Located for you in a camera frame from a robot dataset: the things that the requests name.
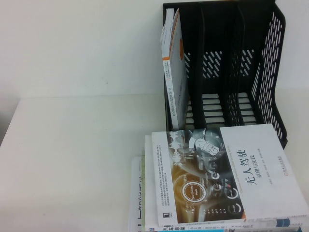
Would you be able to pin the self-driving car book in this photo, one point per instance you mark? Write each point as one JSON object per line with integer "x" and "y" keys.
{"x": 253, "y": 169}

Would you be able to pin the white book with orange circle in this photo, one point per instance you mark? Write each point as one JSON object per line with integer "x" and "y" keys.
{"x": 175, "y": 60}

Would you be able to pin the car suspension book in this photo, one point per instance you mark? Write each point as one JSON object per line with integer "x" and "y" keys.
{"x": 150, "y": 193}

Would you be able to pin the pale green book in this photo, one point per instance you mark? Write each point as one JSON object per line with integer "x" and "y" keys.
{"x": 143, "y": 193}

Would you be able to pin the white book large black characters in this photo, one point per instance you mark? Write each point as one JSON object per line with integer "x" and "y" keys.
{"x": 135, "y": 193}

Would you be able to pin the black plastic book stand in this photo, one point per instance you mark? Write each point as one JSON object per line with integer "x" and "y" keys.
{"x": 212, "y": 31}

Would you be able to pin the blue cover book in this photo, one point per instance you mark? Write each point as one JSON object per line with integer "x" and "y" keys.
{"x": 265, "y": 230}

